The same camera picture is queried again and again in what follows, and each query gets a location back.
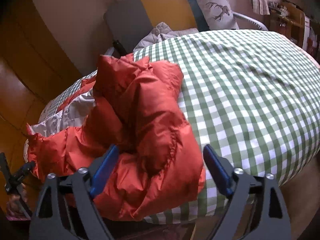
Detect orange puffer jacket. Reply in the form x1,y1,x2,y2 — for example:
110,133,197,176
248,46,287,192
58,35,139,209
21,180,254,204
28,54,206,221

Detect grey yellow teal headboard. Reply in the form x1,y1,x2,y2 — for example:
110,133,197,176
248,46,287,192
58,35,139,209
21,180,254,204
104,0,209,53

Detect white deer print pillow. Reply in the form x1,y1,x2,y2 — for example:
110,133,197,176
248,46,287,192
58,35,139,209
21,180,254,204
196,0,239,30

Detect green checked duvet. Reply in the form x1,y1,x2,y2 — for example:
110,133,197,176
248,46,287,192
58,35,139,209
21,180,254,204
27,30,319,224

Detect grey quilted blanket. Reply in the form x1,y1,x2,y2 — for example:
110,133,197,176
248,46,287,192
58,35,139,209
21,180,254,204
133,22,199,52

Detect black bottle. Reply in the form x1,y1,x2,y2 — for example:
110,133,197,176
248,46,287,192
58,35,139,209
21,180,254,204
112,40,127,56

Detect white bed rail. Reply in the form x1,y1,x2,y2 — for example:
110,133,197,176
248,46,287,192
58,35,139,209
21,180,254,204
233,12,268,31

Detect person left hand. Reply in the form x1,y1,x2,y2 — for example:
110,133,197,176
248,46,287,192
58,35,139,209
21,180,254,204
7,183,28,219

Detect wooden wardrobe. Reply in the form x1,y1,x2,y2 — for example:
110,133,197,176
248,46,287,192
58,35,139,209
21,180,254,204
1,0,81,172

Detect cluttered wooden shelf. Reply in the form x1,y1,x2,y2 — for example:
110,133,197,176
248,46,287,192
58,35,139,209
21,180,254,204
268,0,319,61

